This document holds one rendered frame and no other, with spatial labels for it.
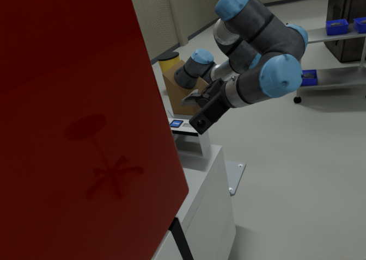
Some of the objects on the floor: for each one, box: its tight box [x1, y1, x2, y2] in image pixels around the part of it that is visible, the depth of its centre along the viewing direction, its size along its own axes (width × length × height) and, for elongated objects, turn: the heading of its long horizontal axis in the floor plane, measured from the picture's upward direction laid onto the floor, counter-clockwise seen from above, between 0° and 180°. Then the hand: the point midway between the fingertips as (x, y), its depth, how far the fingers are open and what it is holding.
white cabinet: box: [182, 147, 236, 260], centre depth 132 cm, size 64×96×82 cm, turn 82°
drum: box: [157, 52, 180, 74], centre depth 385 cm, size 38×38×60 cm
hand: (189, 113), depth 71 cm, fingers open, 7 cm apart
